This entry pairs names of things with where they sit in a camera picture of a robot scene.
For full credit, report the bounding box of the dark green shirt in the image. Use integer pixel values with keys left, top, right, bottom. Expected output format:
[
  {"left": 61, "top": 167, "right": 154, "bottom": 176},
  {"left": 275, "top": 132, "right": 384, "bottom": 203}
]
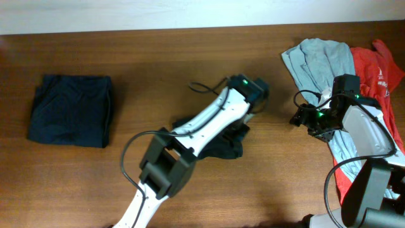
[{"left": 172, "top": 115, "right": 251, "bottom": 160}]

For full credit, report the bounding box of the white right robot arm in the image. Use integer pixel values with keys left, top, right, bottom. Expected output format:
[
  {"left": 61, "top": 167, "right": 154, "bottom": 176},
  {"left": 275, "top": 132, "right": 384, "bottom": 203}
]
[{"left": 290, "top": 101, "right": 404, "bottom": 227}]

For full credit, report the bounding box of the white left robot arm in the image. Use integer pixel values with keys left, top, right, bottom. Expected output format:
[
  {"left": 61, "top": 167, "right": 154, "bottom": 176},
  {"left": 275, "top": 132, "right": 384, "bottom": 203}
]
[{"left": 116, "top": 74, "right": 269, "bottom": 227}]

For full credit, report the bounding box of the light blue shirt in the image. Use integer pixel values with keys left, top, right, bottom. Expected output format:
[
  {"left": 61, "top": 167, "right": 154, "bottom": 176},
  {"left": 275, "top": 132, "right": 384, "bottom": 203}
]
[{"left": 281, "top": 37, "right": 399, "bottom": 200}]

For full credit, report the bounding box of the red shirt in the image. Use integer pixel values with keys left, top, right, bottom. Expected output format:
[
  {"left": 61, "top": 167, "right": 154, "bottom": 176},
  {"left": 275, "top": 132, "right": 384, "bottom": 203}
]
[{"left": 328, "top": 39, "right": 404, "bottom": 204}]

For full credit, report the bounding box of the folded navy blue shirt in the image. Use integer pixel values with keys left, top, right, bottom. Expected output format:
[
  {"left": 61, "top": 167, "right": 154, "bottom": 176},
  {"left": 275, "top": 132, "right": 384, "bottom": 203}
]
[{"left": 27, "top": 74, "right": 114, "bottom": 148}]

